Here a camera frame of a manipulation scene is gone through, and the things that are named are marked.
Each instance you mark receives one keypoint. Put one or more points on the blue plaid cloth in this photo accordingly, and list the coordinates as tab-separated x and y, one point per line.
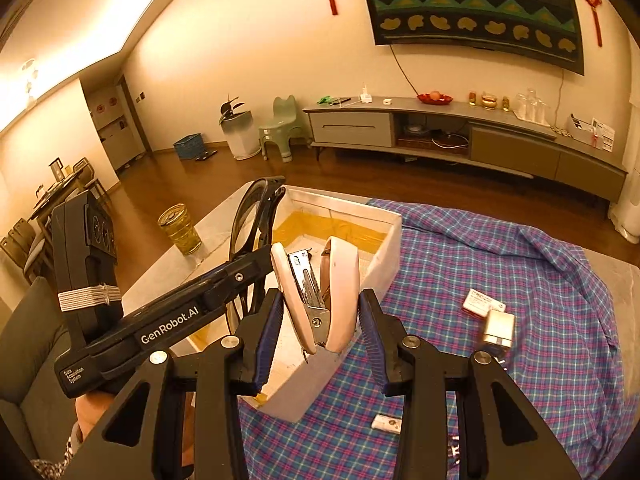
440	270

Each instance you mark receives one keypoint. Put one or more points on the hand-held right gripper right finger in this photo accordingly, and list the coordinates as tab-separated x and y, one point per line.
372	342

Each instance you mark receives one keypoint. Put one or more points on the white staples box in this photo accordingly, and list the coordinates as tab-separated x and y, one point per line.
480	302

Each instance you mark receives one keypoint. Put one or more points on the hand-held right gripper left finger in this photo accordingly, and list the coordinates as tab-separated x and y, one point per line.
265	342

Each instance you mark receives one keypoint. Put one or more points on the white charging dock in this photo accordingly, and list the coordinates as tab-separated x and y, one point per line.
365	94

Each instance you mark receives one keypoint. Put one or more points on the white desk organizer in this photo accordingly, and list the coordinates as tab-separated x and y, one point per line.
592	132

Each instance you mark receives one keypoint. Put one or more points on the dining table with chairs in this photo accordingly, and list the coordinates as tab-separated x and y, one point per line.
55	195

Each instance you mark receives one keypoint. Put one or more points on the white cardboard box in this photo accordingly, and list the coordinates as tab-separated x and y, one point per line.
380	260

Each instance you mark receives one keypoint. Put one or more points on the red fruit plate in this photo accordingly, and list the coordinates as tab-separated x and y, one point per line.
435	98

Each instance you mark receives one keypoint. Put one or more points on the grey sofa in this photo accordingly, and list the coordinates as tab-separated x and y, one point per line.
35	320

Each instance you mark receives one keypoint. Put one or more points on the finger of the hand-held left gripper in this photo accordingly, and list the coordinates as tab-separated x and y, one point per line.
240	272

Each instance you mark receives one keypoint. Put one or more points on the cluster of clear glass cups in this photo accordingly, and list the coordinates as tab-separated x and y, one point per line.
531	107

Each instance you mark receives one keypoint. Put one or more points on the grey television cabinet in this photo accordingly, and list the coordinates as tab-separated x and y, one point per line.
350	127

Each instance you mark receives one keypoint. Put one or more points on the small blue object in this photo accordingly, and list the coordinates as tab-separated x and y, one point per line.
494	351

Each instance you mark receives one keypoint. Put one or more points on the person's left forearm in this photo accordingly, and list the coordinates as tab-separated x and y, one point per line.
95	412

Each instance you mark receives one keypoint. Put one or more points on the shiny metal box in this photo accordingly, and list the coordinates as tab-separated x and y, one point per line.
499	327

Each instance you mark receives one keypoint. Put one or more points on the gold bowl ornament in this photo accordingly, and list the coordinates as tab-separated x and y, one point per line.
488	101

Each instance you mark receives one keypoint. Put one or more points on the hallway cabinet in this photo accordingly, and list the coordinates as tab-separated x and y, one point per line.
117	125

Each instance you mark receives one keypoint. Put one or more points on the green plastic child chair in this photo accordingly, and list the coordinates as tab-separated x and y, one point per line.
282	125

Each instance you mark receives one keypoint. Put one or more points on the dark leafy plant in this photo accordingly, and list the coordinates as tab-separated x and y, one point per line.
229	110

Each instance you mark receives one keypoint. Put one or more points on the blue plastic basket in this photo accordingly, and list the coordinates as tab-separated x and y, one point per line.
189	146

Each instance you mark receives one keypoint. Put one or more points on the pink stapler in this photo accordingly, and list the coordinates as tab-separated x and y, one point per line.
340	280

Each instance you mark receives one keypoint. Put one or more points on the small green object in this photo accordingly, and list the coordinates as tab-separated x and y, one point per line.
324	100

